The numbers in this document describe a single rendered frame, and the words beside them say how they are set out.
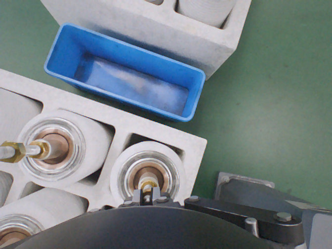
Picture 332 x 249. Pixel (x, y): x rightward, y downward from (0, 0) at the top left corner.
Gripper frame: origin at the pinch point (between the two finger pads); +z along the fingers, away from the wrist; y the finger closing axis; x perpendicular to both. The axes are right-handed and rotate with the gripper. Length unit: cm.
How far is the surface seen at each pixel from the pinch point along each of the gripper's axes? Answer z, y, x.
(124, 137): 17.1, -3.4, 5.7
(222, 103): 35.1, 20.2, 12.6
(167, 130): 17.1, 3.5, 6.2
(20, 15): 35, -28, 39
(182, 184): 10.2, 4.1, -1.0
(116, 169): 10.1, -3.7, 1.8
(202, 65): 27.5, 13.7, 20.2
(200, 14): 16.0, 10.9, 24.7
